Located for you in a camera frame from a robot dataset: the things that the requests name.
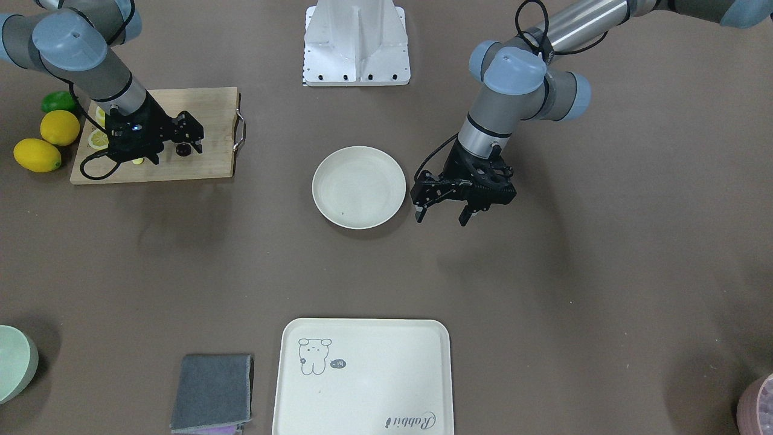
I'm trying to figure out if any grey folded cloth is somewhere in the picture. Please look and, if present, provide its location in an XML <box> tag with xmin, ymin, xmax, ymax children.
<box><xmin>170</xmin><ymin>353</ymin><xmax>253</xmax><ymax>434</ymax></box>

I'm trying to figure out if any lemon slice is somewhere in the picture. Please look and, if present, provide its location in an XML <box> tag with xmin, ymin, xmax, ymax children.
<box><xmin>88</xmin><ymin>129</ymin><xmax>109</xmax><ymax>150</ymax></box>

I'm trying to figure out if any pink bowl with ice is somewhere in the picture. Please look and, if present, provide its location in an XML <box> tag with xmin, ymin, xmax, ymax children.
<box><xmin>736</xmin><ymin>374</ymin><xmax>772</xmax><ymax>434</ymax></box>

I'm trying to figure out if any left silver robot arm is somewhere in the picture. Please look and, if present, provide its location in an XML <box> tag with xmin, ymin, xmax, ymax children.
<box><xmin>411</xmin><ymin>1</ymin><xmax>772</xmax><ymax>225</ymax></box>

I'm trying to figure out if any dark red cherry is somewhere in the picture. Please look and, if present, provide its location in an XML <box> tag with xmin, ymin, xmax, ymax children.
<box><xmin>176</xmin><ymin>143</ymin><xmax>191</xmax><ymax>157</ymax></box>

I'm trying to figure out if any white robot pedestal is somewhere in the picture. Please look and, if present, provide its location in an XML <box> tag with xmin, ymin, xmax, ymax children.
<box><xmin>302</xmin><ymin>1</ymin><xmax>411</xmax><ymax>86</ymax></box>

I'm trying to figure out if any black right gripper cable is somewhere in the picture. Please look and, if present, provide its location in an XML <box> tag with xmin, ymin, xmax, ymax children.
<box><xmin>68</xmin><ymin>85</ymin><xmax>127</xmax><ymax>182</ymax></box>

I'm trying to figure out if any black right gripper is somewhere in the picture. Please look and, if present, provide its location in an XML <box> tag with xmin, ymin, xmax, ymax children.
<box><xmin>105</xmin><ymin>97</ymin><xmax>204</xmax><ymax>164</ymax></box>

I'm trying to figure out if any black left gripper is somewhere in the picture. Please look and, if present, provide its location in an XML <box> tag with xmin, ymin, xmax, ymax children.
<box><xmin>411</xmin><ymin>140</ymin><xmax>517</xmax><ymax>227</ymax></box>

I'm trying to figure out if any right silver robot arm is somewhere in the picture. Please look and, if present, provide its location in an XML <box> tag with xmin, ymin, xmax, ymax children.
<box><xmin>2</xmin><ymin>1</ymin><xmax>204</xmax><ymax>164</ymax></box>

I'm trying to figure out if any cream round plate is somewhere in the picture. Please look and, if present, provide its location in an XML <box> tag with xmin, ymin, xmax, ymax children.
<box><xmin>312</xmin><ymin>146</ymin><xmax>408</xmax><ymax>230</ymax></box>

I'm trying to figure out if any wooden cutting board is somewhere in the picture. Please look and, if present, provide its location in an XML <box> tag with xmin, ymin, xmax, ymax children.
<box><xmin>102</xmin><ymin>86</ymin><xmax>240</xmax><ymax>184</ymax></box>

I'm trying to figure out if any yellow lemon near board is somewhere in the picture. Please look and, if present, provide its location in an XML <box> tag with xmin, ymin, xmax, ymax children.
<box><xmin>39</xmin><ymin>110</ymin><xmax>81</xmax><ymax>147</ymax></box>

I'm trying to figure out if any cream rabbit tray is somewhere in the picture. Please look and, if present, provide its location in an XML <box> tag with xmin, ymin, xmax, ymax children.
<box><xmin>272</xmin><ymin>318</ymin><xmax>455</xmax><ymax>434</ymax></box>

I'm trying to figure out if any yellow lemon outer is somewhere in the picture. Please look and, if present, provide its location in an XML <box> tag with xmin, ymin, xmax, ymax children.
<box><xmin>12</xmin><ymin>138</ymin><xmax>62</xmax><ymax>173</ymax></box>

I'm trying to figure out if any mint green bowl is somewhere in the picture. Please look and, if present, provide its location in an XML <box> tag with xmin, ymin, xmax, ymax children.
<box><xmin>1</xmin><ymin>325</ymin><xmax>39</xmax><ymax>404</ymax></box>

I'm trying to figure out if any green lime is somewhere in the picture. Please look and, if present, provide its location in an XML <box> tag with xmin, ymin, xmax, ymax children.
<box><xmin>40</xmin><ymin>91</ymin><xmax>78</xmax><ymax>113</ymax></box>

